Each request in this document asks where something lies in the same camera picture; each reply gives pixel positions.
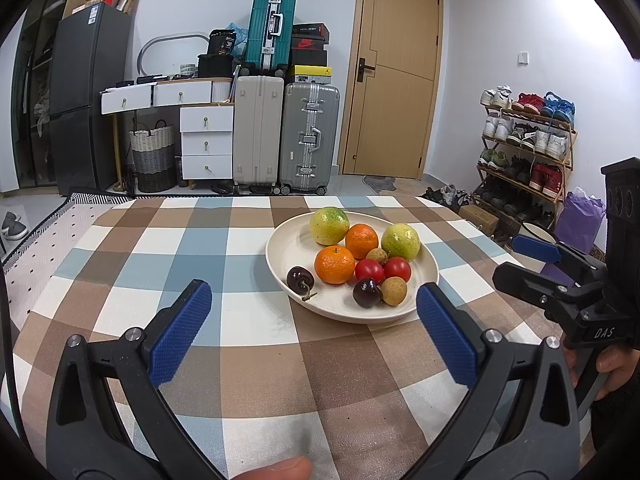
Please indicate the yellow black box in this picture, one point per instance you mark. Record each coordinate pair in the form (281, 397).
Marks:
(309, 74)

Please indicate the white drawer cabinet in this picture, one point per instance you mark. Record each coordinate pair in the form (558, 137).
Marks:
(206, 142)

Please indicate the person's right hand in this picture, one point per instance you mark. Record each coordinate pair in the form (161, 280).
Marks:
(619, 362)

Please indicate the black red shoe boxes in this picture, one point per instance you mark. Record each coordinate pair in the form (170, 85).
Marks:
(309, 44)

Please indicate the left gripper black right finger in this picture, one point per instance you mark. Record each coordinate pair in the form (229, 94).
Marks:
(518, 419)

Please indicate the orange tangerine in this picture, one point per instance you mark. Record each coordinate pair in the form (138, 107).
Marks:
(360, 240)
(334, 265)

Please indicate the teal suitcase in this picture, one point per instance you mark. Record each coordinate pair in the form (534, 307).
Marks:
(269, 38)

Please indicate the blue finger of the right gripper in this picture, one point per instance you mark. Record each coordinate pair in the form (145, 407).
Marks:
(530, 284)
(537, 249)

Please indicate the black refrigerator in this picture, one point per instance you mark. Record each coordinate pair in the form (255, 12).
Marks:
(89, 56)

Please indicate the silver aluminium suitcase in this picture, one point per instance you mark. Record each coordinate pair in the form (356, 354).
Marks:
(309, 126)

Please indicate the dark cherry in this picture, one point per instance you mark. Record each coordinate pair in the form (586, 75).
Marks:
(301, 281)
(366, 293)

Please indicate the person's left hand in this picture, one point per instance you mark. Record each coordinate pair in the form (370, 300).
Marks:
(295, 468)

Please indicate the cream round plate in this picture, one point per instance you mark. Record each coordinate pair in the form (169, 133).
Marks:
(291, 244)

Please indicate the wooden door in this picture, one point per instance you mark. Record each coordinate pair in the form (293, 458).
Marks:
(392, 87)

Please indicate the tall dark glass cabinet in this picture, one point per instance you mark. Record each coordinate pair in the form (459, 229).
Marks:
(30, 91)

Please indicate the purple plastic bag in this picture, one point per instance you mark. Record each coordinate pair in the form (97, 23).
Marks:
(580, 220)

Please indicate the brown longan with stem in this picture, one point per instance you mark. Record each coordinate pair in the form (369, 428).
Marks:
(379, 255)

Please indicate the white desk drawers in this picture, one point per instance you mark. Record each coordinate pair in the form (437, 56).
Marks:
(165, 93)

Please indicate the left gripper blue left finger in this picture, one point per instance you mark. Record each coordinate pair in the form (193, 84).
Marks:
(107, 418)

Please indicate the woven laundry basket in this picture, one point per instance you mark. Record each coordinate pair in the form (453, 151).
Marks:
(153, 152)

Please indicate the wooden shoe rack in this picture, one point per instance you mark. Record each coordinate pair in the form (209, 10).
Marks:
(528, 155)

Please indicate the red tomato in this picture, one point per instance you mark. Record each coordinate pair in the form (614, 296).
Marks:
(368, 268)
(397, 267)

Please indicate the green yellow citrus fruit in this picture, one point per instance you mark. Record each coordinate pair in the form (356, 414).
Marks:
(329, 225)

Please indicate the beige suitcase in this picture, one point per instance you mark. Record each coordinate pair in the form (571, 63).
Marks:
(258, 105)

